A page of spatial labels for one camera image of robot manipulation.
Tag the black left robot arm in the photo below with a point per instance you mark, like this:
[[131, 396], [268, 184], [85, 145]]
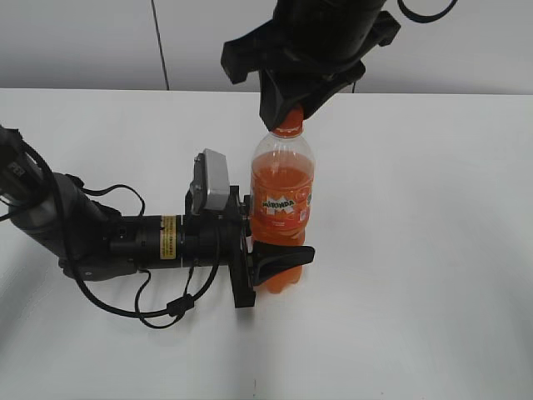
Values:
[[94, 242]]

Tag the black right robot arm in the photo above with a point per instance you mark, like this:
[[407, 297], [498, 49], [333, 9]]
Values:
[[354, 73]]

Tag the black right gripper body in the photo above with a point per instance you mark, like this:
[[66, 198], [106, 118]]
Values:
[[321, 42]]

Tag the orange Mirinda soda bottle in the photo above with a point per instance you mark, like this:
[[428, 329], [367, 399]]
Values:
[[282, 174]]

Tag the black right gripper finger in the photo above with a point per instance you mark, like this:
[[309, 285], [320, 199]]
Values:
[[321, 94], [281, 92]]

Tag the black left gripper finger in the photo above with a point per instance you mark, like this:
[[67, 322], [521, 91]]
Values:
[[270, 260]]

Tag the orange bottle cap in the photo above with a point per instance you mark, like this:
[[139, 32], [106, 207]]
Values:
[[292, 125]]

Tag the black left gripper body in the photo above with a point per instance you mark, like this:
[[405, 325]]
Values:
[[214, 239]]

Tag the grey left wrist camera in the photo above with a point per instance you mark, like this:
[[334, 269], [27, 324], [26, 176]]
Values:
[[210, 187]]

